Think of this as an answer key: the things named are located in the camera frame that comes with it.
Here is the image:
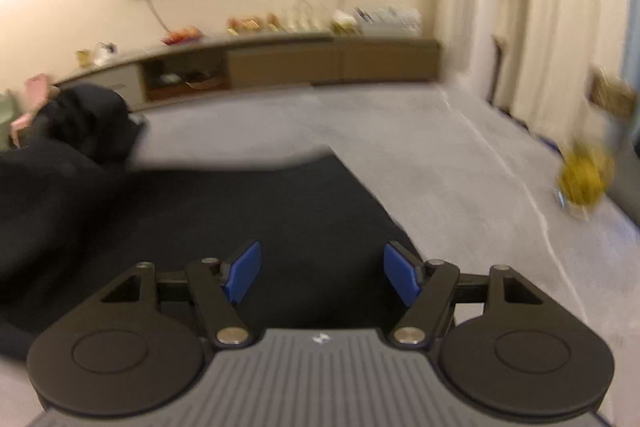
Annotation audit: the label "black garment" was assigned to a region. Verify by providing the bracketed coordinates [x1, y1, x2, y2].
[1, 86, 424, 360]

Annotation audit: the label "glass jar with yellow contents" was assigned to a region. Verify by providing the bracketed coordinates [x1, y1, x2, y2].
[556, 141, 615, 221]

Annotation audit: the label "long low TV cabinet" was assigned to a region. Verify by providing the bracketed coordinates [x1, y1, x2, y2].
[56, 32, 442, 110]

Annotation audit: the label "red fruit plate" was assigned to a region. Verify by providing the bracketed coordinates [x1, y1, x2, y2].
[162, 27, 203, 46]

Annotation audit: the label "white box on cabinet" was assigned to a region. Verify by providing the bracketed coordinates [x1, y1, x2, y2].
[355, 6, 423, 38]

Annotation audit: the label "gold ornaments on cabinet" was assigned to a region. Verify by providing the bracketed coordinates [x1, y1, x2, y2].
[227, 13, 283, 36]

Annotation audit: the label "pink plastic child chair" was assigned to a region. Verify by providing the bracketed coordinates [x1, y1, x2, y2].
[10, 74, 60, 148]

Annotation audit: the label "clear glassware set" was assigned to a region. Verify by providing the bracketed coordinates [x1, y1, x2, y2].
[284, 0, 326, 32]

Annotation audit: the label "cream curtain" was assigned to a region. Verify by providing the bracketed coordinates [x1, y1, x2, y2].
[435, 0, 639, 146]

